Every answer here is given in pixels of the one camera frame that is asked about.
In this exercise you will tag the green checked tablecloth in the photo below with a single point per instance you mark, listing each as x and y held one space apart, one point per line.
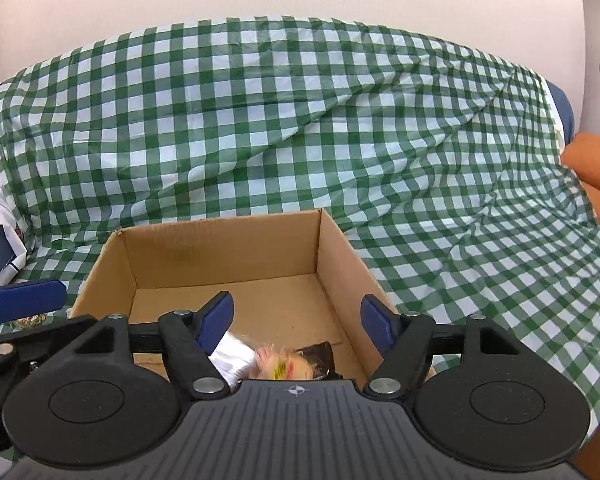
290 125

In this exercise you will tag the white shiny snack packet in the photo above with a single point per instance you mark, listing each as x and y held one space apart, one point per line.
235 360

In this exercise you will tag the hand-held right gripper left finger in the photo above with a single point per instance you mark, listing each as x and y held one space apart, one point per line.
215 321

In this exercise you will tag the cardboard box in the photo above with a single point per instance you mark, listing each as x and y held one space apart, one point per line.
220 255

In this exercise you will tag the clear bag of seeds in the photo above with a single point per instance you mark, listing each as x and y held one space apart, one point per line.
30 321

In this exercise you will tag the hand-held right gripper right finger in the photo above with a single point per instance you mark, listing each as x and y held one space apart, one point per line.
377 321

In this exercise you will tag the orange cushion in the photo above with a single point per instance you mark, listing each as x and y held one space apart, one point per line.
597 160

